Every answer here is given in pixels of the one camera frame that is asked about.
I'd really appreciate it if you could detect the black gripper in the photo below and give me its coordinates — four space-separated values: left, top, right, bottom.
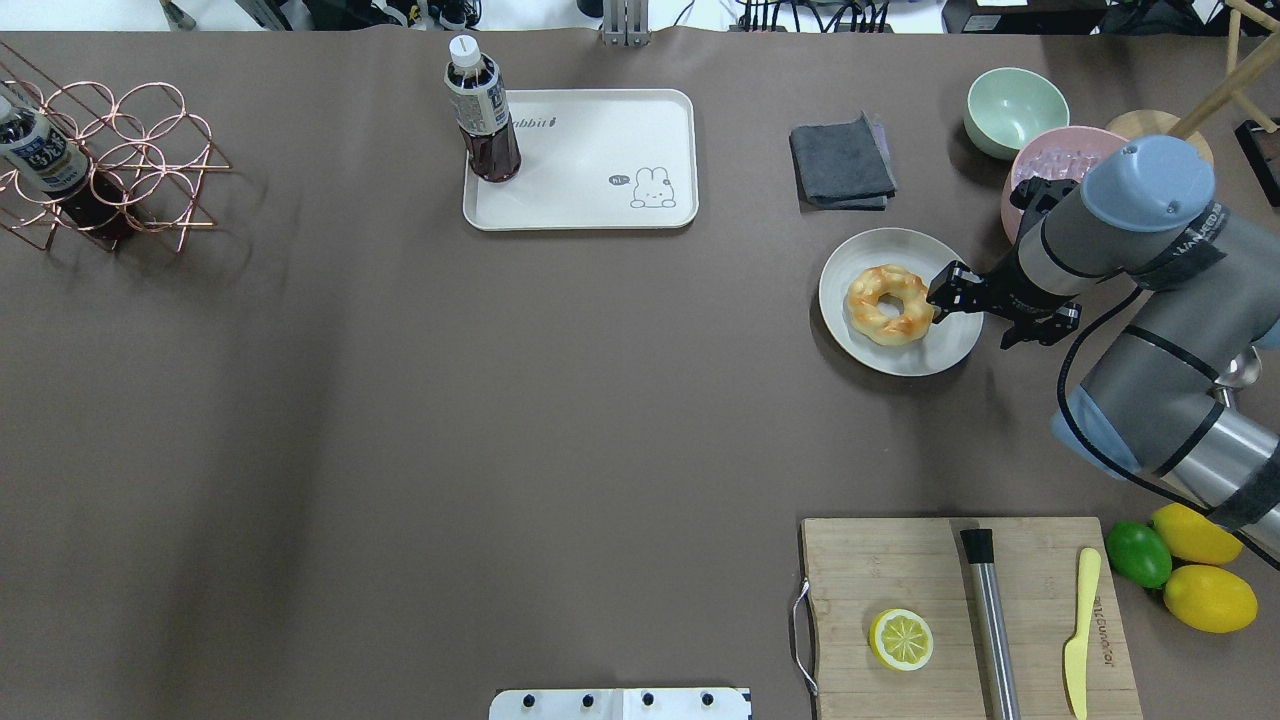
927 263 1082 348

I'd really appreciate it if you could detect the white round plate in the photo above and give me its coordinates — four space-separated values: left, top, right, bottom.
817 227 984 377

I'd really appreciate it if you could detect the glazed donut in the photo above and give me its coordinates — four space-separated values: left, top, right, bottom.
845 264 934 347

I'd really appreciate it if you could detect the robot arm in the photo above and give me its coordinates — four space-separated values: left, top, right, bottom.
928 135 1279 564

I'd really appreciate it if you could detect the cream rabbit tray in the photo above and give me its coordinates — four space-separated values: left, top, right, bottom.
462 88 700 232

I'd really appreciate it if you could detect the tea bottle on tray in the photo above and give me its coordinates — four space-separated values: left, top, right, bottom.
444 35 522 183

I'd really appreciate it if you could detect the grey folded cloth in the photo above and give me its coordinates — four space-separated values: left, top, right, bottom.
788 113 897 211

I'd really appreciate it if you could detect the pink bowl with ice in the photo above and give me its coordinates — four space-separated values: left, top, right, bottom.
1000 126 1126 243

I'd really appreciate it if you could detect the green bowl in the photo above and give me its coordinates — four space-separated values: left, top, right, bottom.
963 67 1071 160

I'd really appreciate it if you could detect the steel muddler black tip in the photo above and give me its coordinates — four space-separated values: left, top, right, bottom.
959 527 1021 719

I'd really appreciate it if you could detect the metal scoop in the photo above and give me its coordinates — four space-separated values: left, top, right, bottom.
1211 346 1262 407

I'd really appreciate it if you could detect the bamboo cutting board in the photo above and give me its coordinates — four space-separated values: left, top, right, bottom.
800 518 1103 719

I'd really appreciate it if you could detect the green lime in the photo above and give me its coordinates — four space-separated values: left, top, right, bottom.
1105 521 1172 589

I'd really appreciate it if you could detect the yellow lemon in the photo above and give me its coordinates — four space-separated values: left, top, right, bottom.
1149 503 1244 566
1164 565 1260 634

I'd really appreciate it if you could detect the lemon half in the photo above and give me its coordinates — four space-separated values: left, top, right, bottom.
868 609 934 673

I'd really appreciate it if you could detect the yellow plastic knife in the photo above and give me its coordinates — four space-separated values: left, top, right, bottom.
1062 547 1102 719

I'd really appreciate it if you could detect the wooden mug tree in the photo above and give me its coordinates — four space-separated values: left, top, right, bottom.
1105 1 1279 163

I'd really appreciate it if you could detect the tea bottle in rack front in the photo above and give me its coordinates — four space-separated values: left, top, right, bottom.
1 97 134 243

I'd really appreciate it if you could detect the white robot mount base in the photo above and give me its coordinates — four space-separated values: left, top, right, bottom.
488 687 753 719

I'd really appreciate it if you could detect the copper wire bottle rack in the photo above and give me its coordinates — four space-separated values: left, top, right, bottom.
3 44 233 254

